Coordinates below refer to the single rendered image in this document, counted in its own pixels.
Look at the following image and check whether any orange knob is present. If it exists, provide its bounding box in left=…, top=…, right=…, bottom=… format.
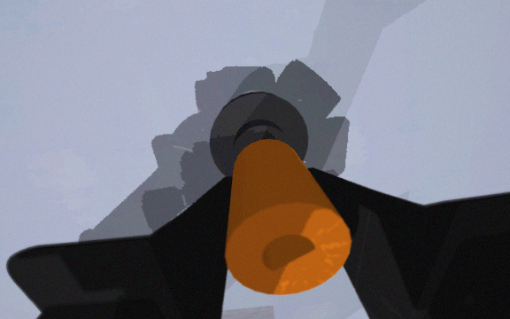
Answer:
left=225, top=139, right=352, bottom=295

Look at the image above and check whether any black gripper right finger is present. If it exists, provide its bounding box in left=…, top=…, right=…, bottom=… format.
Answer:
left=308, top=167, right=510, bottom=319

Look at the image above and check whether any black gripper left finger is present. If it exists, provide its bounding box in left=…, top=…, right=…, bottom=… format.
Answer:
left=6, top=176, right=232, bottom=319

